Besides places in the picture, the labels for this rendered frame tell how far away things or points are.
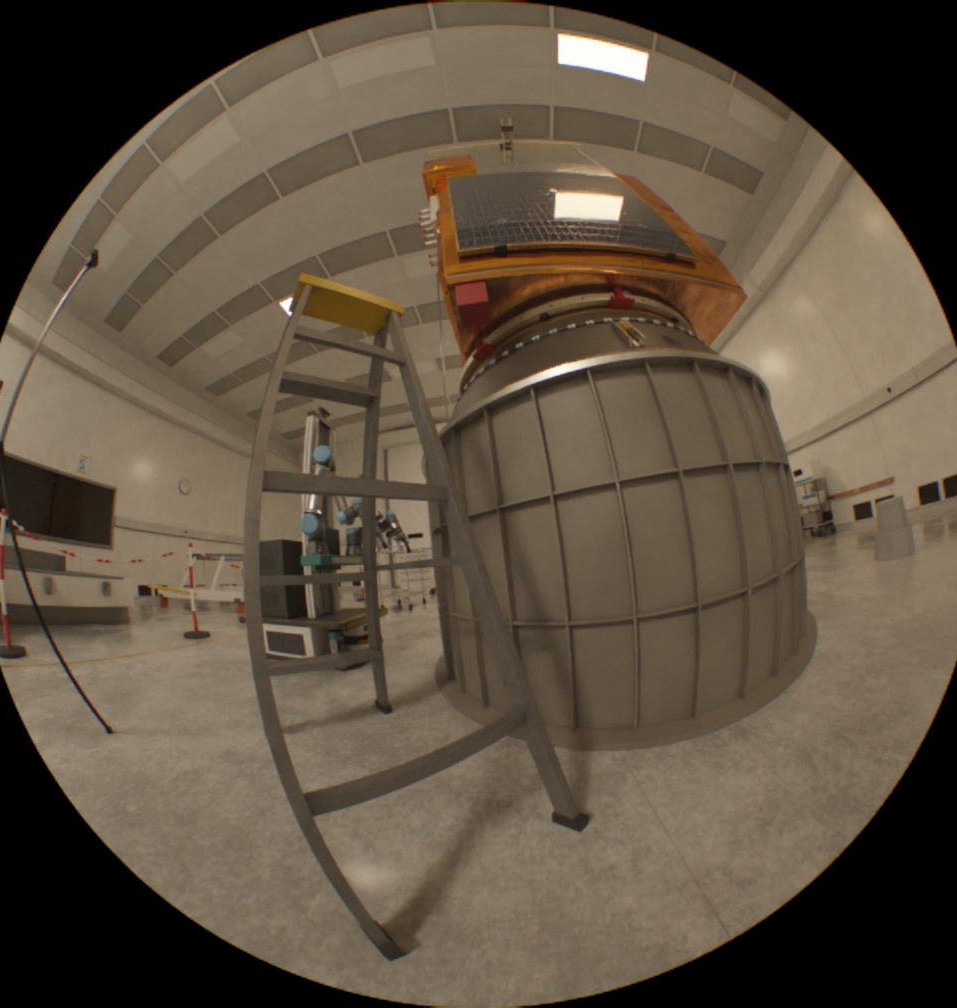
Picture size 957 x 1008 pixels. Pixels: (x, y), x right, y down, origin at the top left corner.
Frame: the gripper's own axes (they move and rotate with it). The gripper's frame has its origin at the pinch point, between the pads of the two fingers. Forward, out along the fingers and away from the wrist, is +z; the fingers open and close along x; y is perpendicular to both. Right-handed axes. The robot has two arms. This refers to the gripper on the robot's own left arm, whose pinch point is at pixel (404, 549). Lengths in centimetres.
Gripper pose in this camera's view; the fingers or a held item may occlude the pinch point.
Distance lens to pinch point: 216.8
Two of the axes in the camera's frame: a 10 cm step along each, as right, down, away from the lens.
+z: 4.6, 8.1, -3.6
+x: 2.4, 2.8, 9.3
